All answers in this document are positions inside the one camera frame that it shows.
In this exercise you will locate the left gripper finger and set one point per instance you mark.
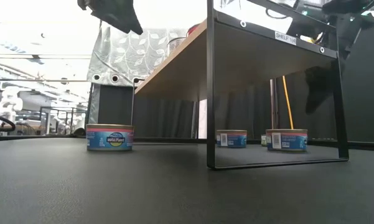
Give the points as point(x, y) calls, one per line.
point(124, 21)

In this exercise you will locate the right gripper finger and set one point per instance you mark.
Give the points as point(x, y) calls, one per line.
point(317, 93)

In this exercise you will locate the blue pink label salmon can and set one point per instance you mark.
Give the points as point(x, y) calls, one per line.
point(109, 137)
point(231, 138)
point(287, 140)

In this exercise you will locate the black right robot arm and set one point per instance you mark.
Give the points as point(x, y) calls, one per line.
point(348, 34)

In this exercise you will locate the green label seafood can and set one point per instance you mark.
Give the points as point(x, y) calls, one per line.
point(263, 140)

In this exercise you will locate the grey leaf pattern curtain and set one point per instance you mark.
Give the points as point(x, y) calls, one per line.
point(137, 53)

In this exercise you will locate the tan vertical pole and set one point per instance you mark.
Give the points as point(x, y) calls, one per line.
point(273, 105)

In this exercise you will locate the black curtain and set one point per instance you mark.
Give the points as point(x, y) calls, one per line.
point(115, 105)
point(364, 93)

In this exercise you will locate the white pink fabric banner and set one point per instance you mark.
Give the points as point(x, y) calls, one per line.
point(202, 118)

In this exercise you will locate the white robot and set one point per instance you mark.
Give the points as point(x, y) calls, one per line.
point(9, 102)

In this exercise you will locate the wooden shelf black metal frame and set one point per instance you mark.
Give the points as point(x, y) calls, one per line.
point(236, 56)

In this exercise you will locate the black metal rack frame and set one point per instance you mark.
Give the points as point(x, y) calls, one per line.
point(63, 109)

